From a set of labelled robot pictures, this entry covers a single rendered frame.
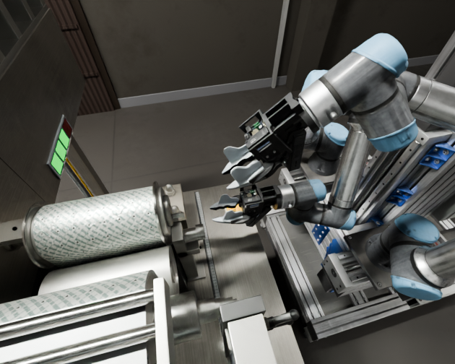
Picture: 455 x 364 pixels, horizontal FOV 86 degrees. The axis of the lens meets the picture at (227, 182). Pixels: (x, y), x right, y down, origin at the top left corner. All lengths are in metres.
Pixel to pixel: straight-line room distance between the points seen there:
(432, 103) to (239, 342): 0.55
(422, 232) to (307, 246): 0.91
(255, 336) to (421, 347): 1.83
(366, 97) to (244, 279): 0.65
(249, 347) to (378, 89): 0.40
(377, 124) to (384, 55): 0.11
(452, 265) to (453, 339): 1.39
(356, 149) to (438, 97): 0.27
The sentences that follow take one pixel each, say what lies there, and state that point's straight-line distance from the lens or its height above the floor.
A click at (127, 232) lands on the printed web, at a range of 0.56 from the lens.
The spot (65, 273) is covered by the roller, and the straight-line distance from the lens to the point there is 0.63.
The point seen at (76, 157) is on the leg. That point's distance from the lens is 1.57.
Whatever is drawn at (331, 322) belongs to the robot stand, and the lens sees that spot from 1.63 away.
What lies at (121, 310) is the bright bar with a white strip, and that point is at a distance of 0.33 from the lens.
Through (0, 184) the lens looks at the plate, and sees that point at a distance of 0.72.
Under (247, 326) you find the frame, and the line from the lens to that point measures 0.30.
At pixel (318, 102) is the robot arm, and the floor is 1.51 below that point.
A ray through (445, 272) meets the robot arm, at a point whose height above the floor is 1.10.
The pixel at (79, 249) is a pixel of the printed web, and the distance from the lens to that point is 0.60.
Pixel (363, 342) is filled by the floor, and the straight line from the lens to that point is 1.93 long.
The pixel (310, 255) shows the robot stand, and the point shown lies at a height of 0.21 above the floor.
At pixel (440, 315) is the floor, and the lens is 2.23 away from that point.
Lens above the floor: 1.74
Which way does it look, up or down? 51 degrees down
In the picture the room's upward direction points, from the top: straight up
